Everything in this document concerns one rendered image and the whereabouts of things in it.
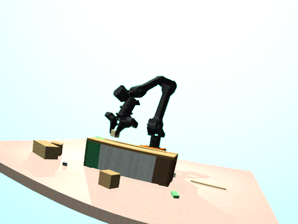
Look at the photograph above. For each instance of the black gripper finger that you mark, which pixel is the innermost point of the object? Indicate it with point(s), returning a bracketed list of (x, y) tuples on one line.
[(121, 126), (113, 124)]

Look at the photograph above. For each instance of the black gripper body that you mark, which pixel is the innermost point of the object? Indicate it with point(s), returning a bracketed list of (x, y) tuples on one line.
[(123, 115)]

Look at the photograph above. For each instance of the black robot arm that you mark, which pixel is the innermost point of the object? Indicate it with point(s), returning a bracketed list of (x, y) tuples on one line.
[(155, 124)]

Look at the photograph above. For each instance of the small green block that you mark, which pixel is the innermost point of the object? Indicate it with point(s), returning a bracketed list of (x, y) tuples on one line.
[(174, 194)]

